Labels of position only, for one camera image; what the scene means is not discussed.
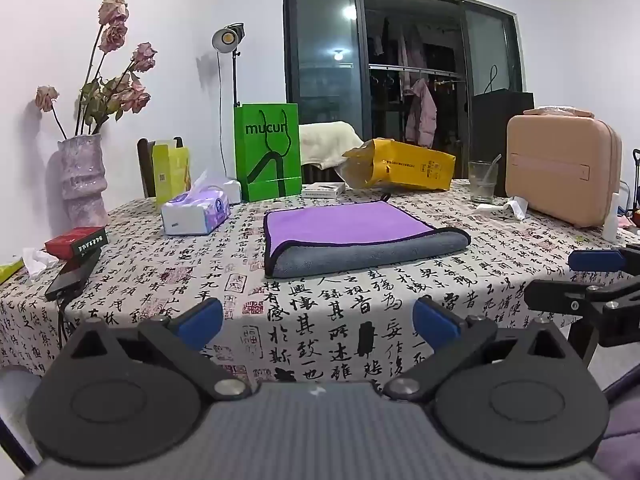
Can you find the yellow-green packet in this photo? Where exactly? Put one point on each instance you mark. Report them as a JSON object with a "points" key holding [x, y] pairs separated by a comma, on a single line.
{"points": [[9, 270]]}

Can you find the yellow-green small carton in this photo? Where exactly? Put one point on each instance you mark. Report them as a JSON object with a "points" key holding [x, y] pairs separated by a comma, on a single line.
{"points": [[171, 172]]}

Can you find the calligraphy printed tablecloth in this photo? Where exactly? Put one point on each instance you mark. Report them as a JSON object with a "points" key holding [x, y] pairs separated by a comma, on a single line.
{"points": [[320, 305]]}

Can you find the crumpled white tissue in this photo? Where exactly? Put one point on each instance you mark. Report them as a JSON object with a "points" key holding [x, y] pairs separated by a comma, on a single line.
{"points": [[37, 261], [510, 206]]}

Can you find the cream blanket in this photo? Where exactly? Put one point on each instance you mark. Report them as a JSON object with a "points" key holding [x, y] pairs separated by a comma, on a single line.
{"points": [[327, 145]]}

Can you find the dark slatted chair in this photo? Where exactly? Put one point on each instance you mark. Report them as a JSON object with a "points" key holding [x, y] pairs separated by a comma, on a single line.
{"points": [[320, 174]]}

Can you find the pink hanging jacket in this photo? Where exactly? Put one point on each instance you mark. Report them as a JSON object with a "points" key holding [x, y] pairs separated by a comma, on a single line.
{"points": [[421, 115]]}

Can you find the red and black box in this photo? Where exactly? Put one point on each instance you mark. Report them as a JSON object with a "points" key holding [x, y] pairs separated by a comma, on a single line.
{"points": [[76, 242]]}

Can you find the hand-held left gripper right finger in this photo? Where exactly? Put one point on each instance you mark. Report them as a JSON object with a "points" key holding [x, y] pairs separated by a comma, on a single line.
{"points": [[434, 322]]}

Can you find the black paper bag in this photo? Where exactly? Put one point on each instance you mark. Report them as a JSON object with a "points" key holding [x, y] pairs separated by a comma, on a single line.
{"points": [[500, 130]]}

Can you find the small white box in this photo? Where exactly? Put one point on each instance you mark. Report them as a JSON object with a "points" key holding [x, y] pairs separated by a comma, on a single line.
{"points": [[231, 191]]}

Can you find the pink suitcase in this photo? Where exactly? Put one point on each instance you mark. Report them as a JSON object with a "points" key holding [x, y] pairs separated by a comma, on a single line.
{"points": [[562, 170]]}

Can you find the yellow paper bag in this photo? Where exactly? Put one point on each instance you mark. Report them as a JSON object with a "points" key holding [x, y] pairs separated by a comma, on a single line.
{"points": [[405, 165]]}

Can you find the clothes drying rack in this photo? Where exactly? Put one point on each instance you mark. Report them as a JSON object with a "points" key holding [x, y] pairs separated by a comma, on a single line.
{"points": [[415, 70]]}

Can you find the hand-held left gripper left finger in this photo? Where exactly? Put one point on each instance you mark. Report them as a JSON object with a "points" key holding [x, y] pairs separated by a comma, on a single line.
{"points": [[200, 319]]}

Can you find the dark framed glass door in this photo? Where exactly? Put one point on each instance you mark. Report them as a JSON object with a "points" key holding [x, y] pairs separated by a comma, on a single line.
{"points": [[400, 55]]}

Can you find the small white bottle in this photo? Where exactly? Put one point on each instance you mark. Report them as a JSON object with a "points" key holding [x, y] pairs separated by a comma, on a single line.
{"points": [[610, 215]]}

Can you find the purple cloth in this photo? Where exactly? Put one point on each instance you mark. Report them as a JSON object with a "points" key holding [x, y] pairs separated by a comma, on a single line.
{"points": [[620, 435]]}

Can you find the glass with straw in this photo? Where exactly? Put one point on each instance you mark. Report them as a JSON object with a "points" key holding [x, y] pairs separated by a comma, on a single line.
{"points": [[482, 180]]}

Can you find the purple white tissue pack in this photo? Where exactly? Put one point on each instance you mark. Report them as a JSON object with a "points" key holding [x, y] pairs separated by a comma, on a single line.
{"points": [[195, 210]]}

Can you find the dried pink roses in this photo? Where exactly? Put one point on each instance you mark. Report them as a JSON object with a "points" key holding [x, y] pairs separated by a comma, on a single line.
{"points": [[116, 85]]}

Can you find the flat white box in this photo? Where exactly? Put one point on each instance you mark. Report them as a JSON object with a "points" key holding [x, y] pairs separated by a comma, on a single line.
{"points": [[323, 190]]}

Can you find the green paper bag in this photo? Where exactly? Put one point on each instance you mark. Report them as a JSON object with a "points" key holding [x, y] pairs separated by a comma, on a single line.
{"points": [[267, 155]]}

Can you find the black power bank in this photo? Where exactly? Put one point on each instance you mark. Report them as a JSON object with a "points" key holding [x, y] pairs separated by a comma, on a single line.
{"points": [[70, 277]]}

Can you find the purple and grey towel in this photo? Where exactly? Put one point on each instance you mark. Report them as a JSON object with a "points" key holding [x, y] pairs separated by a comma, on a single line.
{"points": [[345, 227]]}

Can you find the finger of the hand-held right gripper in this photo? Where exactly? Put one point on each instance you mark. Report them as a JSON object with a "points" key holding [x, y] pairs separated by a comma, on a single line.
{"points": [[595, 260], [575, 300]]}

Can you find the studio floor lamp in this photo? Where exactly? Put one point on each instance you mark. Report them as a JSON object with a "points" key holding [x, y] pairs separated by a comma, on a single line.
{"points": [[228, 40]]}

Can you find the pink textured vase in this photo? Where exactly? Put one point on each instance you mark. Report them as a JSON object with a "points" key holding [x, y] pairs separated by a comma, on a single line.
{"points": [[82, 180]]}

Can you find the dark wooden chair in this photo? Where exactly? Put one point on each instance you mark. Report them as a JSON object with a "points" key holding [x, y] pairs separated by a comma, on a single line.
{"points": [[145, 167]]}

